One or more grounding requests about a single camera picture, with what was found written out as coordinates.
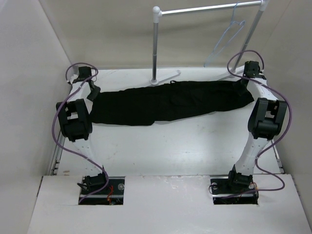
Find black trousers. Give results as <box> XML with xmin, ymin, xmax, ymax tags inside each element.
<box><xmin>90</xmin><ymin>81</ymin><xmax>254</xmax><ymax>126</ymax></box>

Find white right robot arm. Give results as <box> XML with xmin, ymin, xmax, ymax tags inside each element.
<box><xmin>226</xmin><ymin>61</ymin><xmax>288</xmax><ymax>194</ymax></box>

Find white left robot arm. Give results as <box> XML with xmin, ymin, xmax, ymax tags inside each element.
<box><xmin>52</xmin><ymin>62</ymin><xmax>109</xmax><ymax>196</ymax></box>

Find white metal clothes rack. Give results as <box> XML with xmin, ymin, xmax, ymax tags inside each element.
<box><xmin>151</xmin><ymin>0</ymin><xmax>269</xmax><ymax>85</ymax></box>

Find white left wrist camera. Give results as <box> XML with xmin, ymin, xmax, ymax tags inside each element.
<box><xmin>65</xmin><ymin>74</ymin><xmax>78</xmax><ymax>85</ymax></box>

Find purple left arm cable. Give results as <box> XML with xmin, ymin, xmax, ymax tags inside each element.
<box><xmin>51</xmin><ymin>62</ymin><xmax>110</xmax><ymax>205</ymax></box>

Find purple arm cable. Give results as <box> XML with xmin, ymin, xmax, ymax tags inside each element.
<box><xmin>51</xmin><ymin>62</ymin><xmax>110</xmax><ymax>205</ymax></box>
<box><xmin>220</xmin><ymin>50</ymin><xmax>293</xmax><ymax>199</ymax></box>

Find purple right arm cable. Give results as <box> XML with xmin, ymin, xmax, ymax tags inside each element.
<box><xmin>220</xmin><ymin>50</ymin><xmax>293</xmax><ymax>199</ymax></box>

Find light blue wire hanger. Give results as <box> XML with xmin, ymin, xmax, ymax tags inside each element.
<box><xmin>203</xmin><ymin>2</ymin><xmax>246</xmax><ymax>67</ymax></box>

